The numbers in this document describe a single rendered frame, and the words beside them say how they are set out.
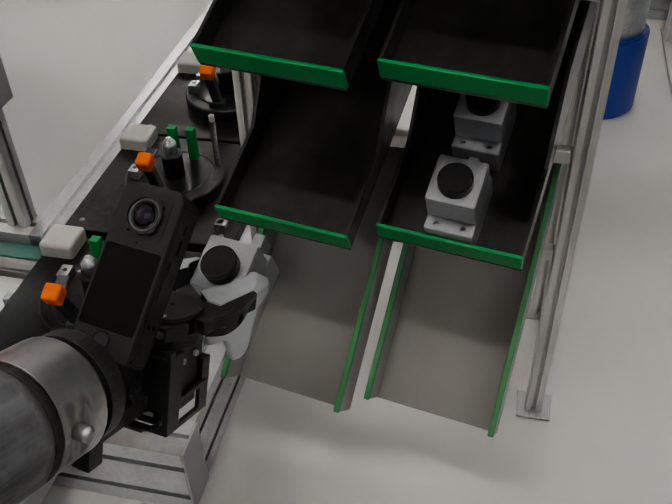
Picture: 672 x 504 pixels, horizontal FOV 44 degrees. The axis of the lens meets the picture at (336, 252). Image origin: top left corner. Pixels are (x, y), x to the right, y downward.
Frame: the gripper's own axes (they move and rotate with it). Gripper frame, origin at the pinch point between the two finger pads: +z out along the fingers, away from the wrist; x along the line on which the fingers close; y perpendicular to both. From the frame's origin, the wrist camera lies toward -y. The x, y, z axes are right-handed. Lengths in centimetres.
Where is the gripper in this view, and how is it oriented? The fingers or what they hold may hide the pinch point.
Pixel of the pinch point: (228, 268)
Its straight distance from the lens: 66.9
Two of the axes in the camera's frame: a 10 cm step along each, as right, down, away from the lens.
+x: 9.2, 2.2, -3.2
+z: 3.7, -2.5, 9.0
